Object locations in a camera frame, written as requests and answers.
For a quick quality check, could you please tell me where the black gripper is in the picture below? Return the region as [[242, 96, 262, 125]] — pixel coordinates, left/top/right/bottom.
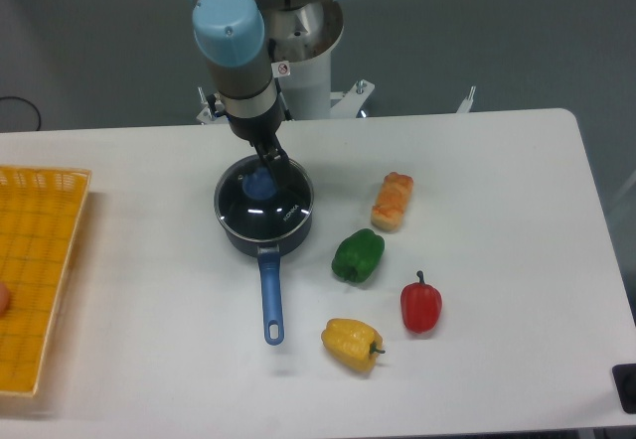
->
[[208, 91, 292, 190]]

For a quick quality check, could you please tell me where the glass lid with blue knob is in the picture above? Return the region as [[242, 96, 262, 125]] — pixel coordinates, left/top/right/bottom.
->
[[214, 156, 314, 243]]

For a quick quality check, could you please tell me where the dark saucepan with blue handle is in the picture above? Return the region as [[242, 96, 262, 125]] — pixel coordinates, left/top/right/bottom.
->
[[225, 227, 311, 346]]

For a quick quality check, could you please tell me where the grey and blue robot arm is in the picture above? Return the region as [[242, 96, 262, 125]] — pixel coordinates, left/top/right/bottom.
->
[[191, 0, 344, 188]]

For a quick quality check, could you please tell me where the toy bread loaf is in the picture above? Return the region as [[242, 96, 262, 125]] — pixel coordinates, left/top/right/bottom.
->
[[371, 172, 413, 231]]

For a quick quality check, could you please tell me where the green toy bell pepper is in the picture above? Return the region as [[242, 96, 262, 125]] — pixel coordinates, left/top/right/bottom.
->
[[331, 228, 385, 284]]

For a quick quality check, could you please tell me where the yellow toy bell pepper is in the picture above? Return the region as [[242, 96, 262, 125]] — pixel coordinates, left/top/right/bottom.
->
[[321, 318, 386, 373]]

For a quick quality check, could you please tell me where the red toy bell pepper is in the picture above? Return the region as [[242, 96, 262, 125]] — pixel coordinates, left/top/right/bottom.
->
[[400, 270, 443, 334]]

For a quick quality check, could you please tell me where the yellow woven basket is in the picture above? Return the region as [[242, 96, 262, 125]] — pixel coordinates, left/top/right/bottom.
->
[[1, 165, 91, 397]]

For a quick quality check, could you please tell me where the orange round object in basket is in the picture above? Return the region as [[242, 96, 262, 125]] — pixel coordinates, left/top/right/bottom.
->
[[0, 282, 11, 316]]

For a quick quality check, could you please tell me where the black device at table edge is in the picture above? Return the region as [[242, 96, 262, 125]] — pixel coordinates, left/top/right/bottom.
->
[[612, 364, 636, 414]]

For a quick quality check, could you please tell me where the white metal base frame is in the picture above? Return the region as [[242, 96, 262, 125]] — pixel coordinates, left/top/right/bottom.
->
[[195, 78, 478, 124]]

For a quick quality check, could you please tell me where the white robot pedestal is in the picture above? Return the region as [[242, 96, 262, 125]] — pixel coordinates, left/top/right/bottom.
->
[[265, 1, 344, 120]]

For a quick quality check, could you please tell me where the black cable on floor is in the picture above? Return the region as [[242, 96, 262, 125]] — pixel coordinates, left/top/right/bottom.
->
[[0, 95, 43, 132]]

